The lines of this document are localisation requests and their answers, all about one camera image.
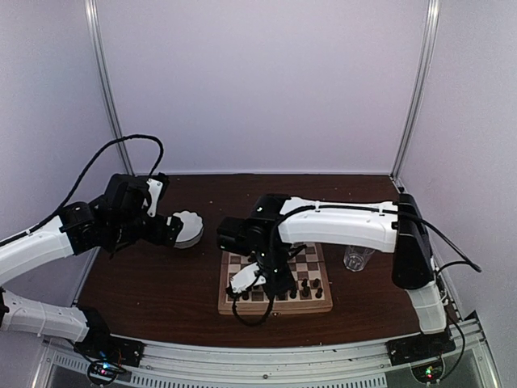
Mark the clear plastic cup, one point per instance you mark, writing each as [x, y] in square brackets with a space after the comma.
[356, 258]

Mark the aluminium frame post left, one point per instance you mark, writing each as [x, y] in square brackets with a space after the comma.
[92, 19]

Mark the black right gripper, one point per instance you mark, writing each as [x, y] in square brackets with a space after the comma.
[287, 282]

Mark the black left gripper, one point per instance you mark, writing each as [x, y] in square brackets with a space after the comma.
[157, 234]

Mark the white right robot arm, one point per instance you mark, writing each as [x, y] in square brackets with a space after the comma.
[277, 222]

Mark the wooden chess board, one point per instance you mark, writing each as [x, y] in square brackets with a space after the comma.
[308, 263]

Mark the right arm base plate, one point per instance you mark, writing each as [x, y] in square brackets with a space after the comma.
[419, 347]

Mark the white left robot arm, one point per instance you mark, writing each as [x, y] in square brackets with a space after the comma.
[125, 214]

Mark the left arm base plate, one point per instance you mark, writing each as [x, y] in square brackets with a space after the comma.
[117, 350]

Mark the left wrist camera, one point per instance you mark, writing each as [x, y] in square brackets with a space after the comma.
[156, 188]

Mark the white round bowl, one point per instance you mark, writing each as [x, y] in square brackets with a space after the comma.
[192, 230]

